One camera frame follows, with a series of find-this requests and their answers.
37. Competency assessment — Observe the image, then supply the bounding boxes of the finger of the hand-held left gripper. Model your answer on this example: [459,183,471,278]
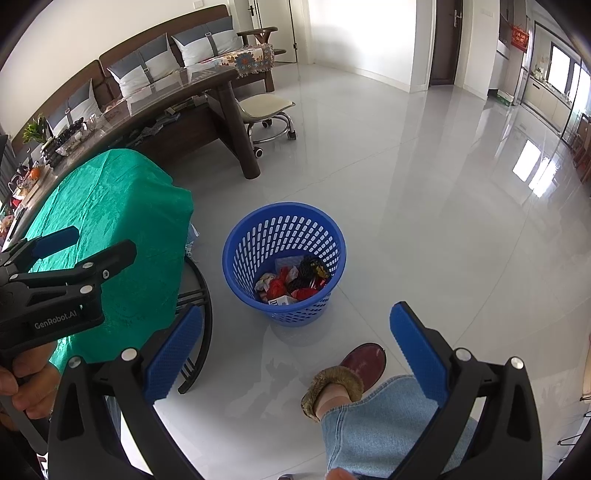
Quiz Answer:
[0,226,80,278]
[9,240,138,305]

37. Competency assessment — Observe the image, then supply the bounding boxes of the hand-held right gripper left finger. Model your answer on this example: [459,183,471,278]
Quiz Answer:
[46,305,204,480]

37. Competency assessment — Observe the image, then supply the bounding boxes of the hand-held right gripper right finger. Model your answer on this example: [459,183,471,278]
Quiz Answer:
[389,302,543,480]

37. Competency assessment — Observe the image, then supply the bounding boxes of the blue plastic basket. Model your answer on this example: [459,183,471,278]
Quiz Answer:
[223,202,347,328]

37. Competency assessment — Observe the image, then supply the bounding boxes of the black mesh bundle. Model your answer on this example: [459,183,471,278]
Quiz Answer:
[295,255,332,291]

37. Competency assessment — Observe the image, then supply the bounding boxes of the person's left hand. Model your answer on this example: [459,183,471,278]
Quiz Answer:
[0,355,61,421]

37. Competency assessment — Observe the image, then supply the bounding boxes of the maroon fur-lined slipper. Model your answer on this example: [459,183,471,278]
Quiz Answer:
[301,344,387,422]

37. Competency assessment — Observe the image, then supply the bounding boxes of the green tablecloth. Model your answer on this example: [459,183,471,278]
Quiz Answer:
[9,148,195,377]

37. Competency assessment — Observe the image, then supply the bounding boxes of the person's leg blue jeans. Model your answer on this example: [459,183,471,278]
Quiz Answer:
[316,375,478,480]

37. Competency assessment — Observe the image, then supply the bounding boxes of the glass fruit bowl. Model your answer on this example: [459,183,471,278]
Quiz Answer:
[55,117,100,153]

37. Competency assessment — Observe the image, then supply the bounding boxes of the potted green plant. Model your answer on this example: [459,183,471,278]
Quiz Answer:
[22,114,63,167]

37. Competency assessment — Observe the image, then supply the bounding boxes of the grey white pillow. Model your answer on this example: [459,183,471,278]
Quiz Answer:
[46,79,103,136]
[107,33,182,99]
[171,16,245,68]

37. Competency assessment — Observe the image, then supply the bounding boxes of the dark wooden coffee table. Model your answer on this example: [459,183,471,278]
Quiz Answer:
[0,66,262,252]

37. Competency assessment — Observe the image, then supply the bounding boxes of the cream rolling stool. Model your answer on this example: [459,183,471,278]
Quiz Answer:
[237,95,297,158]

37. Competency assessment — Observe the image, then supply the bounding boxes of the floral sofa throw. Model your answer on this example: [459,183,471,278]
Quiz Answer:
[217,44,276,78]

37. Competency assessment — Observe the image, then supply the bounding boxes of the brown wooden sofa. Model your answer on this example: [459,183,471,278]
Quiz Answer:
[9,4,280,153]

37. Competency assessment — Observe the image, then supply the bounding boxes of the kitchen counter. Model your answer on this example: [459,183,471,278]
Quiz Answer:
[524,69,575,134]

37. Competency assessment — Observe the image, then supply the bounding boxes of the white door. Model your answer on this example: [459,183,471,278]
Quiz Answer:
[245,0,301,65]

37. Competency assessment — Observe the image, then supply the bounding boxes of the dark wooden door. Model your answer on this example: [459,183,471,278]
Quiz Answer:
[428,0,464,88]

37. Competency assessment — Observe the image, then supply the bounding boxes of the black metal table frame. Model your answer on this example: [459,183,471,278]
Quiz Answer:
[175,253,214,394]

